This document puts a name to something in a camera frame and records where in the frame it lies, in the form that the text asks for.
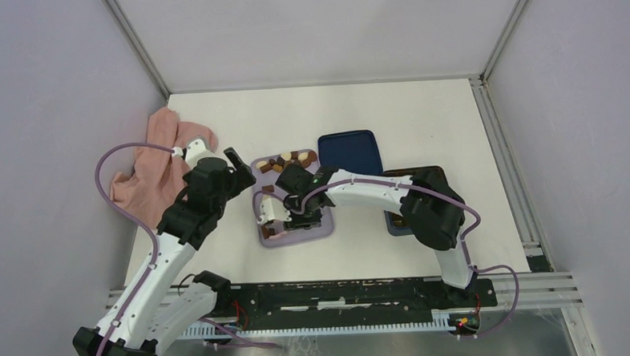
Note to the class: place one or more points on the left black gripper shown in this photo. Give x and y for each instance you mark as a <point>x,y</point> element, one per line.
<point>240,178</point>

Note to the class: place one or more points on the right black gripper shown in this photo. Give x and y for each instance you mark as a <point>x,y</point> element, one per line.
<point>294,222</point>

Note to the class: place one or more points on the lilac tray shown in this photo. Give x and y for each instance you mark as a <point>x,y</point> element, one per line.
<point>267,170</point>

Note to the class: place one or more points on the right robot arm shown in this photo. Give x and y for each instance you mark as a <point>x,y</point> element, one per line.
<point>437,216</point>

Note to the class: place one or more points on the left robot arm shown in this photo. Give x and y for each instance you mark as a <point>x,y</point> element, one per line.
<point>136,325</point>

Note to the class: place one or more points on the blue chocolate box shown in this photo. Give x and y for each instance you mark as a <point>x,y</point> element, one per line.
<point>397,225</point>

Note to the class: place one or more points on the dark blue box lid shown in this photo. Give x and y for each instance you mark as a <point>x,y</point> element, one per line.
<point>354,151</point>

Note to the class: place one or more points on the pink cloth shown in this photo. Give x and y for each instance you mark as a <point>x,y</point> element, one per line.
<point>157,177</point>

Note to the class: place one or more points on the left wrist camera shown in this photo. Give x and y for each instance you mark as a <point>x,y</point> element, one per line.
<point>196,150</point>

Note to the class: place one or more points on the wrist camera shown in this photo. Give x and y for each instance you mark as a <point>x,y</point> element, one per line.
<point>196,150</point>
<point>271,210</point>

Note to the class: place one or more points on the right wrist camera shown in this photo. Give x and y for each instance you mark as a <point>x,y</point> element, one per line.
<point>271,210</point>

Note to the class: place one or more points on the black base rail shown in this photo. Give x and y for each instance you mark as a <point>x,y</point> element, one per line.
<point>323,304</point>

